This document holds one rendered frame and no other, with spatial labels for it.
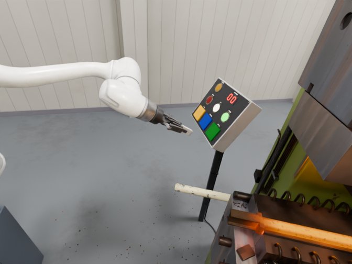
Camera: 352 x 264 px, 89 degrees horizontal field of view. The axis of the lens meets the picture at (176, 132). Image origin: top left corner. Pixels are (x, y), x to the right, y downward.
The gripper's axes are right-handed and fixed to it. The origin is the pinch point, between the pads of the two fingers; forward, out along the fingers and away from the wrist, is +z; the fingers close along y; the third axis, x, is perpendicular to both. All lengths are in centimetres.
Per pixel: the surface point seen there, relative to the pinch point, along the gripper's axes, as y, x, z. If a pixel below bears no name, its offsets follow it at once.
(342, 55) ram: 42, 41, -18
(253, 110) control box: 10.1, 26.2, 15.2
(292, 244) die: 55, 3, 9
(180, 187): 3.5, -32.0, 21.6
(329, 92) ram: 44, 35, -15
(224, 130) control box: 7.6, 11.4, 12.1
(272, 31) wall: -206, 157, 183
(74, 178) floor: -82, -130, -6
